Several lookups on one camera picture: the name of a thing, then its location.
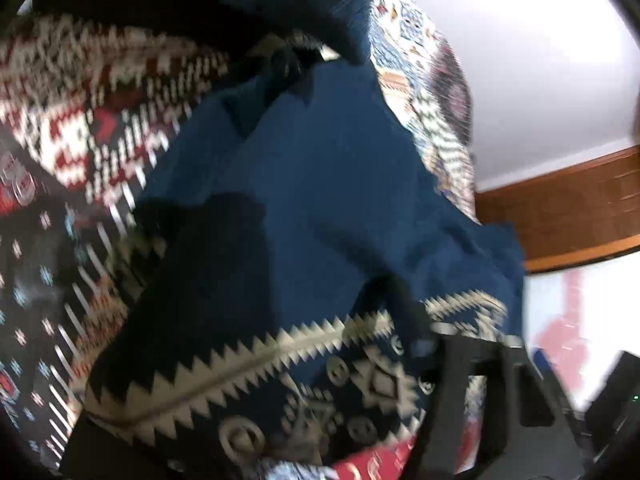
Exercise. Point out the brown wooden door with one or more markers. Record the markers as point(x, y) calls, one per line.
point(575, 210)

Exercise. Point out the pink wall decoration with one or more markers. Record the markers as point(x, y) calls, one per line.
point(565, 330)

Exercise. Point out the patterned patchwork bedsheet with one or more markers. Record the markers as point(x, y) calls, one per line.
point(65, 135)

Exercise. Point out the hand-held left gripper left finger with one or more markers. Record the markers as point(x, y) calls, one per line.
point(85, 442)

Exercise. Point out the navy patterned hooded jacket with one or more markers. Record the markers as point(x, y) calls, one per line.
point(310, 185)

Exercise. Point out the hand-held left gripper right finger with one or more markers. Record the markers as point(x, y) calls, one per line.
point(461, 385)

